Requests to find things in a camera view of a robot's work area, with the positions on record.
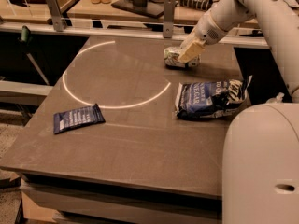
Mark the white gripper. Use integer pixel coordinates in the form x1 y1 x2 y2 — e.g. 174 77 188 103
178 10 227 63

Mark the crushed 7up can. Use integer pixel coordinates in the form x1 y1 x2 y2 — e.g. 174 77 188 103
164 47 200 68

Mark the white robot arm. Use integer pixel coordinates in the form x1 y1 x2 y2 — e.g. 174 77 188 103
178 0 299 224

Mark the blue rxbar blueberry wrapper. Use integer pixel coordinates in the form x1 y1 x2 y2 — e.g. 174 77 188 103
53 104 106 134

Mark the black power strip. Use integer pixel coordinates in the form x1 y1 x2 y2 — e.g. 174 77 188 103
179 0 212 11

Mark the blue salt vinegar chip bag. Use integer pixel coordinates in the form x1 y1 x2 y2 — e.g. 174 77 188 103
175 76 252 120

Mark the black monitor stand base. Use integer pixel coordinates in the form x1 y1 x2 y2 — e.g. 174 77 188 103
111 0 164 19

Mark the grey metal bracket right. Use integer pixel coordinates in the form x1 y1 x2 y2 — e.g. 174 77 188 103
163 0 176 38

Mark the grey metal bracket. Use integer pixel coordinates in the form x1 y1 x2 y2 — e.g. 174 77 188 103
45 0 66 32
163 0 176 38

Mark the metal rail bar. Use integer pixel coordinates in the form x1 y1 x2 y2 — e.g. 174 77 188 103
0 21 269 49

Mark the grey metal bracket left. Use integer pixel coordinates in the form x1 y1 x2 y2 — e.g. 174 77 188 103
45 0 66 32

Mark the green handled tool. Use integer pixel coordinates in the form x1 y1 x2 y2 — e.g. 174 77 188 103
19 25 50 85

